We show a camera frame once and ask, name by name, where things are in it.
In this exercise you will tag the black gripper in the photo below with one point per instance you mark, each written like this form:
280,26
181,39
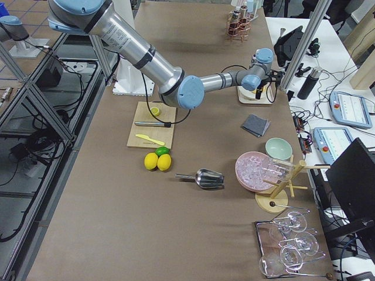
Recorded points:
259,94

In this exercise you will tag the yellow lemon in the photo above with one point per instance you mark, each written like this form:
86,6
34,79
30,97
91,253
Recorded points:
164,162
151,161

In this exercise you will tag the yellow glazed donut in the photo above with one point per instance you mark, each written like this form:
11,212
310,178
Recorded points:
263,89

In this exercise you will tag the black thermos bottle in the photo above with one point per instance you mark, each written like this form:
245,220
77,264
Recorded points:
309,83

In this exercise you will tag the silver metal tray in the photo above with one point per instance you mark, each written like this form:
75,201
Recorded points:
272,236

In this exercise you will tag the green bowl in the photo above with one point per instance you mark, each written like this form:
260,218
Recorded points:
278,148

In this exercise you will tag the wooden cup rack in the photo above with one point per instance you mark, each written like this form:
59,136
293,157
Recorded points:
275,199

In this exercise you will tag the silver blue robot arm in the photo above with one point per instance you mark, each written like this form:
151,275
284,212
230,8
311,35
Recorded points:
176,89

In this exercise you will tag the clear glass on rack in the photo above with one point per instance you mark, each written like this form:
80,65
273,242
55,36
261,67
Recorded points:
278,170

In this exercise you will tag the black monitor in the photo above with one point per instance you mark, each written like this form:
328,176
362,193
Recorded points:
351,178

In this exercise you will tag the metal ice scoop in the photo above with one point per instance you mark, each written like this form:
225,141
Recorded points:
206,179

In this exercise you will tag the wine glass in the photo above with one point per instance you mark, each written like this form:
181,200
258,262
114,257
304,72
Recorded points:
306,243
291,257
295,221

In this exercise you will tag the yellow plastic knife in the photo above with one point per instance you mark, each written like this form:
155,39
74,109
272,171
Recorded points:
147,138

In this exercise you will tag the half lemon slice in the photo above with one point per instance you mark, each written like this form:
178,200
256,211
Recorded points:
155,111

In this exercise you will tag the silver black knife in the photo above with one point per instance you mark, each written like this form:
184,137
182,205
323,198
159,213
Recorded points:
153,124

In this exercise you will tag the grey folded cloth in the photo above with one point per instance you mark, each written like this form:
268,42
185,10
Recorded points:
256,125

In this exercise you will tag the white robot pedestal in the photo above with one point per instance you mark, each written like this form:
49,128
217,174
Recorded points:
129,79

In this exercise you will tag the green lime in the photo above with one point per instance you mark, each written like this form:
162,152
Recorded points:
161,151

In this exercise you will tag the clear tumbler glass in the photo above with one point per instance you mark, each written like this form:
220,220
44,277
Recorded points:
271,266

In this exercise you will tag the wooden cutting board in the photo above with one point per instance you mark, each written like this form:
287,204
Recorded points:
158,133

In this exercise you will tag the copper wire bottle rack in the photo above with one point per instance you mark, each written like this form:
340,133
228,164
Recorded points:
238,24

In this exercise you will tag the white rectangular tray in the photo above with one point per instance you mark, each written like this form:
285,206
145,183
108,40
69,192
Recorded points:
248,97

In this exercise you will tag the blue teach pendant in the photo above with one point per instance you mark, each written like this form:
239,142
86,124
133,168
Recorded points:
349,109
331,142

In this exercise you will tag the aluminium frame post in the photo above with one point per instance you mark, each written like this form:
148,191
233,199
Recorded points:
314,22

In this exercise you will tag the pink bowl of ice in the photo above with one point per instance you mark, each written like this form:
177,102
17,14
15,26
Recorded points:
250,169

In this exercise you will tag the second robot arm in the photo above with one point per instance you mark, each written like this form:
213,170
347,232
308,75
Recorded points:
12,29

